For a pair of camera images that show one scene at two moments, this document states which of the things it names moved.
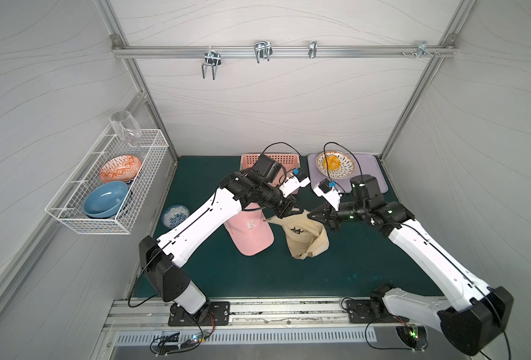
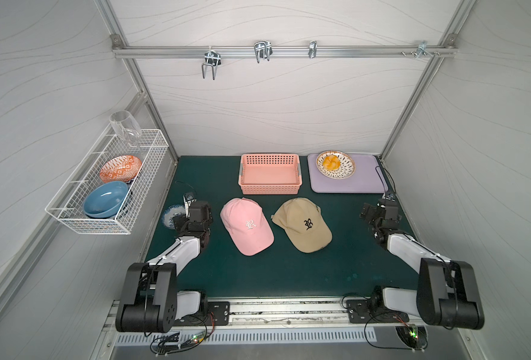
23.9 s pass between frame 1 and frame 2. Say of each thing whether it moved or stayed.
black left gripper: moved
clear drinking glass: stayed
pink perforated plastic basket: stayed
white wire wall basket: stayed
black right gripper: moved
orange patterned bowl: stayed
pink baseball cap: stayed
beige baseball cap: moved
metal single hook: stayed
